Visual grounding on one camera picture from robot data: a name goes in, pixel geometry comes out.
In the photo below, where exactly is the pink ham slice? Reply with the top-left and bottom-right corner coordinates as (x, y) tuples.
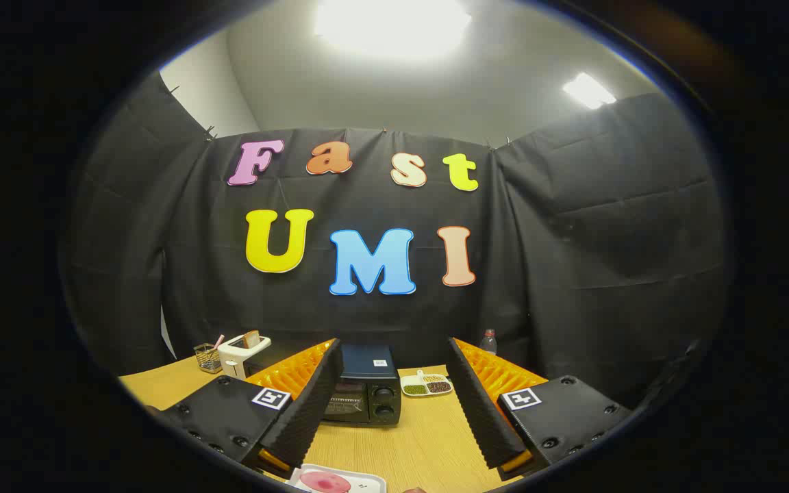
(299, 470), (353, 493)

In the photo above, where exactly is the white cherry print plate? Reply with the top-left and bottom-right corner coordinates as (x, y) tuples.
(288, 464), (387, 493)

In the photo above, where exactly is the black toaster oven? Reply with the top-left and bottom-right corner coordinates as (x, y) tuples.
(244, 342), (402, 427)

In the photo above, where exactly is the wire mesh basket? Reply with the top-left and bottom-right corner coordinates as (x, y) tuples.
(194, 342), (224, 374)

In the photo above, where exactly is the white divided bean dish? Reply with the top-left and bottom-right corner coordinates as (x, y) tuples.
(400, 370), (453, 398)

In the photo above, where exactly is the large ceiling light panel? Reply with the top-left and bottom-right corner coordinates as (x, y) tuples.
(312, 0), (474, 62)

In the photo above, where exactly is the small ceiling light panel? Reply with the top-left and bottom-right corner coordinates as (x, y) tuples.
(562, 72), (618, 110)

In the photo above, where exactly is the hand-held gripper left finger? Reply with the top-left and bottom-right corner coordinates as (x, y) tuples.
(155, 337), (345, 480)

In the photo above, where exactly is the white pop-up toaster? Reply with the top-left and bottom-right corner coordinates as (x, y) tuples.
(218, 332), (272, 381)

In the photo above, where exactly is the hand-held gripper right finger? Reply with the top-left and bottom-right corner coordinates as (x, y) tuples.
(445, 337), (631, 481)

